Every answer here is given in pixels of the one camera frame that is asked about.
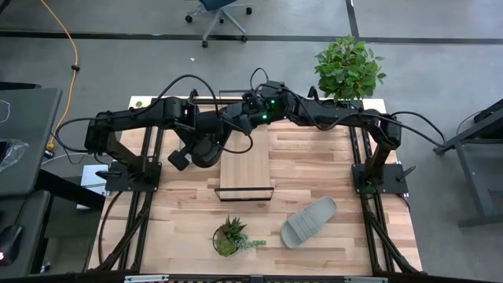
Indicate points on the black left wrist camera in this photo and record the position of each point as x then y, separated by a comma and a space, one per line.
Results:
178, 161

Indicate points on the clear plastic bag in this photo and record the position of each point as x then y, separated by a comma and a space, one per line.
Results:
12, 151

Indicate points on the black desk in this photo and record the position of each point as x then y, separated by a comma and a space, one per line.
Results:
31, 236

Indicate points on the black metal leg table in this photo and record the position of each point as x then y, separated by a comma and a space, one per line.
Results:
471, 177

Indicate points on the silver metal bracket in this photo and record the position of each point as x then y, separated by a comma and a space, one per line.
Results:
145, 279
365, 280

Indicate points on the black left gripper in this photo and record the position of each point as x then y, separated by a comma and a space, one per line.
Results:
208, 153

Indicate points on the white flat box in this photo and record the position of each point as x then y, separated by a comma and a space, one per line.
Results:
92, 177

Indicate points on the grey rubber slide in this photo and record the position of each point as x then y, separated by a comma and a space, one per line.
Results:
306, 224

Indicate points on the dark grey desk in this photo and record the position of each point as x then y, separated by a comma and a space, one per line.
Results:
27, 118

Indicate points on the dark swivel office chair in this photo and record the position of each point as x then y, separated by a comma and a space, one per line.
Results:
216, 4

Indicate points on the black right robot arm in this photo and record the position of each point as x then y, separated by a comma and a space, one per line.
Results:
338, 114

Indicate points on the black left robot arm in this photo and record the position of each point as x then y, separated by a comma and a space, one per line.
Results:
129, 116

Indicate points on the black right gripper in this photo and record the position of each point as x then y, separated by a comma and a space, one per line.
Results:
247, 118

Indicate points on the succulent plant in black bowl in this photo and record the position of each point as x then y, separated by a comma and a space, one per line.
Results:
228, 241

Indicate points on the leafy green potted plant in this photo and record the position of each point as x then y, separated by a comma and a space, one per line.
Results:
347, 68

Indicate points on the black metal frame wooden shelf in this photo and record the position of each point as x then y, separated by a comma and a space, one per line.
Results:
245, 165

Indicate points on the black aluminium table frame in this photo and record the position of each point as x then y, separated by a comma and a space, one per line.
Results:
148, 143

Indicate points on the black computer mouse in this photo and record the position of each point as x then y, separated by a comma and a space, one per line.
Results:
9, 239

